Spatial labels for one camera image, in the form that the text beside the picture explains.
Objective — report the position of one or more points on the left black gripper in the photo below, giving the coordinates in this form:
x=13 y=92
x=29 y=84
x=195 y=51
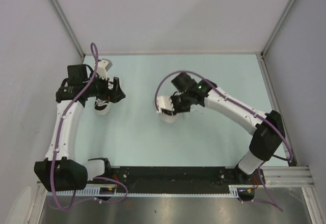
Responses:
x=113 y=95

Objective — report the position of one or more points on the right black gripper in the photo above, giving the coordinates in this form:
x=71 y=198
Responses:
x=177 y=110

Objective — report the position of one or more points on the black white sneaker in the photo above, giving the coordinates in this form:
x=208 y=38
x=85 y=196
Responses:
x=176 y=117
x=102 y=107

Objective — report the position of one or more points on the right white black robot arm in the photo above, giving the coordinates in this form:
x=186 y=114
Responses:
x=266 y=129

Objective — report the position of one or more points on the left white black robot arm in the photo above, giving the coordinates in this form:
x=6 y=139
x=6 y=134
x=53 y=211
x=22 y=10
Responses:
x=71 y=99

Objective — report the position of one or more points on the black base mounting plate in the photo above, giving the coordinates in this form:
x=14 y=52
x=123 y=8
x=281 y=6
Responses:
x=183 y=180

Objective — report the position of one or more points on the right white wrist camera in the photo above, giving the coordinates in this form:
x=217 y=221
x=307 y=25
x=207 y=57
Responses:
x=164 y=105

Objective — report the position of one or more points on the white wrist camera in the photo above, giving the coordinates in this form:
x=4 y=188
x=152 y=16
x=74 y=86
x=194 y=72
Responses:
x=164 y=105
x=103 y=67

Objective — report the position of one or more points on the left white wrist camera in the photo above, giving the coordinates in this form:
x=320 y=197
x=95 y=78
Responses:
x=103 y=67

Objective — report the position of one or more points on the left aluminium corner post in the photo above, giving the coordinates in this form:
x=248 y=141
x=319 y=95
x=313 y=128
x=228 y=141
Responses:
x=67 y=27

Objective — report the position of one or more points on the aluminium corner post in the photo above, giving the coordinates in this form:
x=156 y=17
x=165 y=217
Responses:
x=285 y=13
x=67 y=27

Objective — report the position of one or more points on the aluminium front frame rail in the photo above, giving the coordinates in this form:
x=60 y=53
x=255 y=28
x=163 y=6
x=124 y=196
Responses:
x=286 y=175

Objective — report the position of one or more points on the right aluminium corner post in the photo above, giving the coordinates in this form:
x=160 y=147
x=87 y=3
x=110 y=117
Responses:
x=285 y=13

